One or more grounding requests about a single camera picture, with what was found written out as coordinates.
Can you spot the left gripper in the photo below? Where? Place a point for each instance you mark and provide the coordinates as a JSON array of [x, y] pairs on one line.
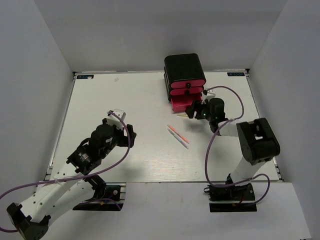
[[124, 140]]

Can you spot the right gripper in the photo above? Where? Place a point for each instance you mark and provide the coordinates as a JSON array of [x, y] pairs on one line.
[[196, 105]]

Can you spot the yellow pen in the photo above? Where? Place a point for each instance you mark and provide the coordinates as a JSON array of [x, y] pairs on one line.
[[182, 115]]

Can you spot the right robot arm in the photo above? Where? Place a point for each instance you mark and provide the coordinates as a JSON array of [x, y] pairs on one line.
[[258, 145]]

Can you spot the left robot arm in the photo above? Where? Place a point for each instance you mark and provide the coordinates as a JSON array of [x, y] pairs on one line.
[[75, 183]]

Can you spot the red clear pen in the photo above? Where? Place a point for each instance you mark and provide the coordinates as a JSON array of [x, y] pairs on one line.
[[178, 134]]

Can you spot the blue clear pen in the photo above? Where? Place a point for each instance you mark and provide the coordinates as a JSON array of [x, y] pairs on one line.
[[178, 138]]

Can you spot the black drawer cabinet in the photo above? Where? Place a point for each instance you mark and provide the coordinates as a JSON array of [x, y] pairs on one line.
[[181, 67]]

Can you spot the right corner label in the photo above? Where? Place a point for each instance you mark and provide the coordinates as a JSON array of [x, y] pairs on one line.
[[236, 74]]

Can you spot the corner label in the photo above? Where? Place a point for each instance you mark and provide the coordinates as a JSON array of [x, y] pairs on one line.
[[85, 76], [236, 74]]

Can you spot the left corner label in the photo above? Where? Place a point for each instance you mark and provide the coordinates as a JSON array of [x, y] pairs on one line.
[[85, 76]]

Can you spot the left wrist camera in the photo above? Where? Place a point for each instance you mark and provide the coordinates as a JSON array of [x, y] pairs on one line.
[[116, 118]]

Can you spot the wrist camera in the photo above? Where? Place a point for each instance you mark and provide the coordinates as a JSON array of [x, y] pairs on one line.
[[116, 118], [206, 95]]

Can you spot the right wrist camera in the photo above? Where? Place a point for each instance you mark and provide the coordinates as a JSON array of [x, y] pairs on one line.
[[206, 95]]

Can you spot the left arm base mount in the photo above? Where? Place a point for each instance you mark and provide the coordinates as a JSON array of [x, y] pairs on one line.
[[110, 199]]

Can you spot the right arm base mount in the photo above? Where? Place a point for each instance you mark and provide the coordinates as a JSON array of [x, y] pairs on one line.
[[234, 199]]

